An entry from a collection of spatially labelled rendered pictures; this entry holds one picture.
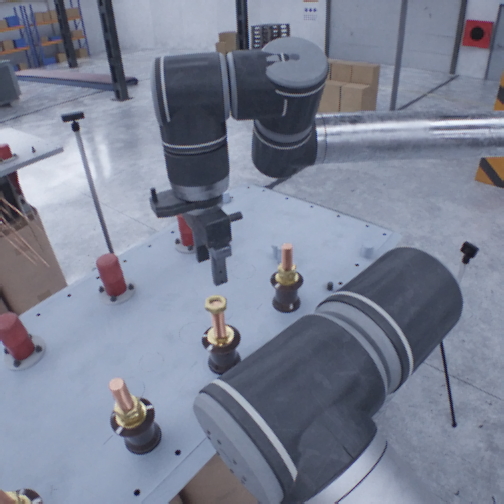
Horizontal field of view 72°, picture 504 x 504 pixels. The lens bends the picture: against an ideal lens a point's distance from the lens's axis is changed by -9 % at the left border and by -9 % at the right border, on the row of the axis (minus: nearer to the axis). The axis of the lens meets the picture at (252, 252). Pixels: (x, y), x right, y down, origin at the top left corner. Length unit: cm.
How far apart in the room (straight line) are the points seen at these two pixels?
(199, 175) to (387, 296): 33
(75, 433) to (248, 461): 65
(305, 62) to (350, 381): 43
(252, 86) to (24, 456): 89
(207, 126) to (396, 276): 34
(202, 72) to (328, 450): 50
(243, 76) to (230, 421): 44
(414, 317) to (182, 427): 60
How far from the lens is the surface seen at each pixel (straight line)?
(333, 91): 698
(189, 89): 57
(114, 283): 120
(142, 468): 88
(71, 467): 94
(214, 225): 64
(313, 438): 39
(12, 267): 243
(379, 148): 77
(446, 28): 1387
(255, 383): 39
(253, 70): 58
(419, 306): 49
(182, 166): 61
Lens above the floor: 214
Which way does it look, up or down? 36 degrees down
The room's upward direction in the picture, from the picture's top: 3 degrees counter-clockwise
